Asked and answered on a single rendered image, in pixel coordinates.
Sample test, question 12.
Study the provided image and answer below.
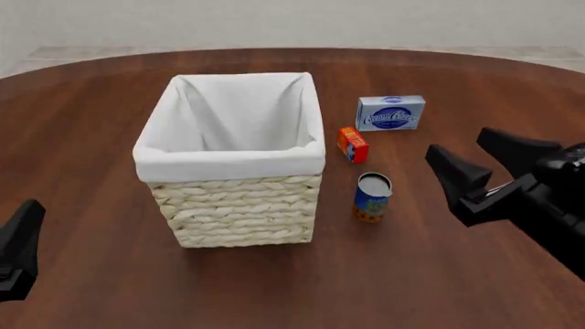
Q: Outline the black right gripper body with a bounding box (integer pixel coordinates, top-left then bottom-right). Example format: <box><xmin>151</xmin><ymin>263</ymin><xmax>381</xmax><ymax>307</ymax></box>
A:
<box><xmin>458</xmin><ymin>173</ymin><xmax>550</xmax><ymax>228</ymax></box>

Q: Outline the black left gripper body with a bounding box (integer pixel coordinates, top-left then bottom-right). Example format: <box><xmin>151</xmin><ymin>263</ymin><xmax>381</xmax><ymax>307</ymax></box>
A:
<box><xmin>0</xmin><ymin>265</ymin><xmax>37</xmax><ymax>303</ymax></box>

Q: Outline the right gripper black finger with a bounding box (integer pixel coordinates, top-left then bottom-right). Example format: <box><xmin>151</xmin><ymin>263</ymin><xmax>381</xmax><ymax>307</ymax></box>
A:
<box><xmin>476</xmin><ymin>126</ymin><xmax>564</xmax><ymax>166</ymax></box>
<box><xmin>425</xmin><ymin>143</ymin><xmax>494</xmax><ymax>207</ymax></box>

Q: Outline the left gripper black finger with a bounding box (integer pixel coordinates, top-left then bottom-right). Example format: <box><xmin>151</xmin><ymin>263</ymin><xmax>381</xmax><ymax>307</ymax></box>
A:
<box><xmin>0</xmin><ymin>197</ymin><xmax>48</xmax><ymax>276</ymax></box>

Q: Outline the blue alphabet soup can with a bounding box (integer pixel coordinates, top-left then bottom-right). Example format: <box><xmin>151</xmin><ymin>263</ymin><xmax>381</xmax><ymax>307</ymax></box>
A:
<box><xmin>351</xmin><ymin>171</ymin><xmax>394</xmax><ymax>224</ymax></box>

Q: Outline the woven basket with white liner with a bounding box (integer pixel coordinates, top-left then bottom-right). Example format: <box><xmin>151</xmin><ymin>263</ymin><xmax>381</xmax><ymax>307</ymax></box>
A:
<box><xmin>133</xmin><ymin>71</ymin><xmax>326</xmax><ymax>249</ymax></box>

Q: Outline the blue cream cheese box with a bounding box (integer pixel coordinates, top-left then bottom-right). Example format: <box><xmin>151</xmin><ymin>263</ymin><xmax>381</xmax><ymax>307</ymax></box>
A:
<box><xmin>356</xmin><ymin>95</ymin><xmax>428</xmax><ymax>133</ymax></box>

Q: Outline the red orange butter box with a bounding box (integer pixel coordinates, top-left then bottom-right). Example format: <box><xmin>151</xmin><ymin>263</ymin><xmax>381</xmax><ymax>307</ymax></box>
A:
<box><xmin>337</xmin><ymin>126</ymin><xmax>370</xmax><ymax>165</ymax></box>

